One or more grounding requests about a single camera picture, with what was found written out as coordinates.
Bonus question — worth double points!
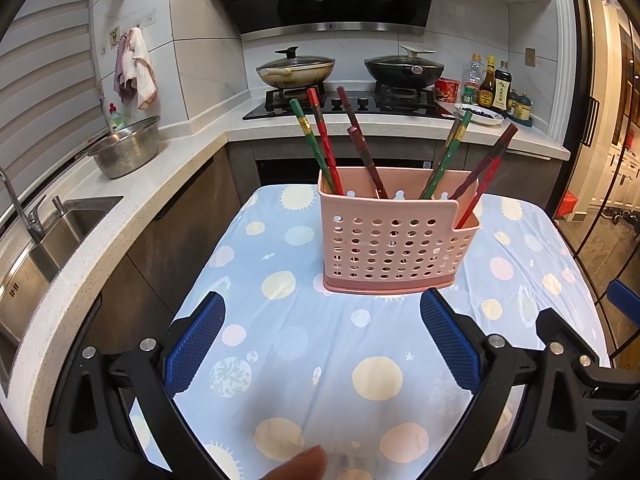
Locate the clear plastic oil bottle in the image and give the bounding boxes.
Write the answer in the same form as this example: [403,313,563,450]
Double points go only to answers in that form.
[462,54,483,103]

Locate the red box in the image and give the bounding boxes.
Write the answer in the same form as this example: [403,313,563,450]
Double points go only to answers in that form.
[555,191,581,218]

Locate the white hanging towel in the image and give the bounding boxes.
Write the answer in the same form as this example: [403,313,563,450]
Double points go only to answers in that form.
[122,27,158,111]

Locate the white plate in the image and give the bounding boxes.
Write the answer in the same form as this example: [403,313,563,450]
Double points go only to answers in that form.
[454,102,506,126]

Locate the black gas hob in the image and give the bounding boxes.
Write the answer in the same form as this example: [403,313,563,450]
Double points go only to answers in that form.
[242,87,456,122]

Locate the steel colander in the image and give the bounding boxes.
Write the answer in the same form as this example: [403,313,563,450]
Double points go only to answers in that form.
[87,116,162,180]

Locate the black range hood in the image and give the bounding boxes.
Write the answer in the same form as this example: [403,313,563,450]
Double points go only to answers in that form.
[200,0,445,41]

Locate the black wok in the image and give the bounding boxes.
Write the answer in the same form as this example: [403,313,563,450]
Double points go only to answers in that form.
[364,60,446,86]

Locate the white window blinds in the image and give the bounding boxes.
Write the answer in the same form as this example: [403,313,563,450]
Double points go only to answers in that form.
[0,0,108,201]

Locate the red chopstick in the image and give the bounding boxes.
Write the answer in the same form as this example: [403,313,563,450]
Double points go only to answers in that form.
[306,88,346,197]
[454,156,502,230]

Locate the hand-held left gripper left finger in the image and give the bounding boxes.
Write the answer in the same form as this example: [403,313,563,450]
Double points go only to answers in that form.
[47,291,227,480]

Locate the beige wok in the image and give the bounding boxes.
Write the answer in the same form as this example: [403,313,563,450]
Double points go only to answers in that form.
[256,60,337,88]

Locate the condiment jar set teal tray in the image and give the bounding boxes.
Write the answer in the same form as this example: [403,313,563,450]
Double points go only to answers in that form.
[507,91,535,128]

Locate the black-framed glass sliding door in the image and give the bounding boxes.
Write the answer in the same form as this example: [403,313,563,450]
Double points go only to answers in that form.
[565,0,640,361]

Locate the steel faucet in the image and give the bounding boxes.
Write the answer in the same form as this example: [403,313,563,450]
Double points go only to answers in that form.
[0,169,48,245]

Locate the dark base cabinets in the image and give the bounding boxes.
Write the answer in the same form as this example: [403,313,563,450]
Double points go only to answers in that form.
[47,140,556,431]

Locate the glass lid black knob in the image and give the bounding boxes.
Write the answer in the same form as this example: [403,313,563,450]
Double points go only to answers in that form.
[257,46,335,73]

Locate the glass lid grey knob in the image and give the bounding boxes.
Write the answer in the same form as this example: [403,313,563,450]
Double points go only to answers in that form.
[365,45,443,68]

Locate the brown sauce bottle yellow cap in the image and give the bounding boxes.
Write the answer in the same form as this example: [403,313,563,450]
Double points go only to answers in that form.
[479,56,497,107]

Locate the steel sink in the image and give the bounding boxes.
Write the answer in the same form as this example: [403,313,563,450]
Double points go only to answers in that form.
[0,195,124,381]

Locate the maroon chopstick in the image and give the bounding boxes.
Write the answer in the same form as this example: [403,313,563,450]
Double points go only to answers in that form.
[447,122,519,201]
[336,86,388,198]
[347,126,390,200]

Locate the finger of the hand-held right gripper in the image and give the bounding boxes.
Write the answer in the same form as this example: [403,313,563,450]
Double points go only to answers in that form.
[607,280,640,321]
[536,308,617,386]

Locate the dark soy sauce bottle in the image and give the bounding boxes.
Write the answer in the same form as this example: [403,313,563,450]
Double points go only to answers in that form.
[492,61,512,112]

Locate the white kitchen countertop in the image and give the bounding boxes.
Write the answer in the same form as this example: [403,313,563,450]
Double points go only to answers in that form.
[0,87,571,461]

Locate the red instant noodle cup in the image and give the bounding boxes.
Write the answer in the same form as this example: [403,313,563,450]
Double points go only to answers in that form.
[434,77,461,103]

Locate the purple hanging cloth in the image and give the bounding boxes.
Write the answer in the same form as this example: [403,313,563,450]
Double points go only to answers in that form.
[114,35,137,106]

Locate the black built-in oven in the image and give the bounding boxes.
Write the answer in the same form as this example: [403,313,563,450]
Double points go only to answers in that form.
[254,157,436,188]

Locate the pink perforated utensil holder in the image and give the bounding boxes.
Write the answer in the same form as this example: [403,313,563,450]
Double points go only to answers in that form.
[318,169,482,293]

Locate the green chopstick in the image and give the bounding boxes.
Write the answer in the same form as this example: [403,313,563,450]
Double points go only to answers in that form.
[289,98,337,195]
[419,110,474,200]

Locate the wooden display cabinet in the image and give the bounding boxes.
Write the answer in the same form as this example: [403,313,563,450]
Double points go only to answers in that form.
[600,10,640,211]

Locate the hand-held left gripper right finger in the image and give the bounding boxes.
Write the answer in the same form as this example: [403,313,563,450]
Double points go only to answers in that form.
[420,289,596,480]

